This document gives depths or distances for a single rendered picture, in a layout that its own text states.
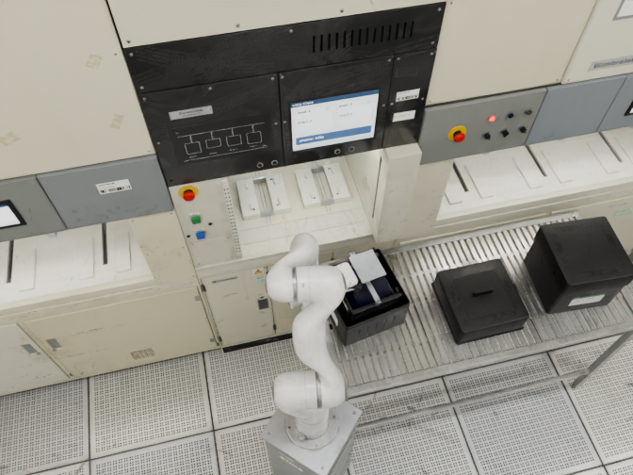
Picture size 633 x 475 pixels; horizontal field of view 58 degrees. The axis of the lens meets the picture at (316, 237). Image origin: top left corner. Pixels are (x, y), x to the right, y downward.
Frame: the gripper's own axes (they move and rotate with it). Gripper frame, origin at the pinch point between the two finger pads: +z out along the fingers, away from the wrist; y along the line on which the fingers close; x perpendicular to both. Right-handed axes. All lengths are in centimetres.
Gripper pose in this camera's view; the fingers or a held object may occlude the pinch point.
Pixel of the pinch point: (365, 269)
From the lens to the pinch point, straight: 214.8
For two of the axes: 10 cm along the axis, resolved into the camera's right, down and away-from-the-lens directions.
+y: 3.9, 7.6, -5.2
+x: 0.0, -5.6, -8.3
